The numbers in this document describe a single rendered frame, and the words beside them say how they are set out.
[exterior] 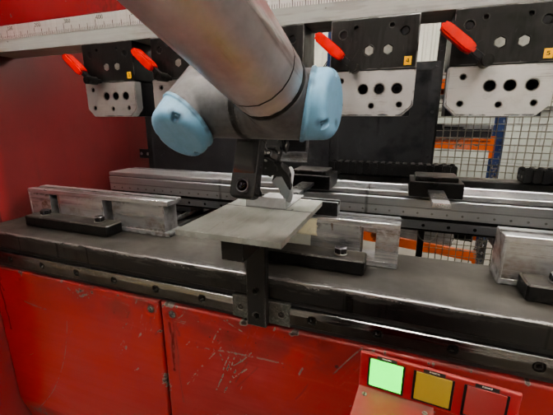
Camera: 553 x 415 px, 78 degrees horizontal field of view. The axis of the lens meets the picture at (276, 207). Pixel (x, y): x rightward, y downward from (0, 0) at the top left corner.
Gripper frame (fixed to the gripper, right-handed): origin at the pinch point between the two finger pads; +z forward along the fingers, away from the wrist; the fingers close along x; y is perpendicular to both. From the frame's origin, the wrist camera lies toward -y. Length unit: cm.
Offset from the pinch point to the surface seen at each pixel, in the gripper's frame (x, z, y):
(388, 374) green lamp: -25.1, 2.0, -27.6
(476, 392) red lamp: -36.0, 0.6, -27.5
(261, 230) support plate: -4.5, -10.4, -13.7
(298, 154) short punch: -3.3, -2.3, 10.8
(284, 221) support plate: -6.2, -6.4, -8.9
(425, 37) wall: -38, 196, 408
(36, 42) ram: 65, -25, 25
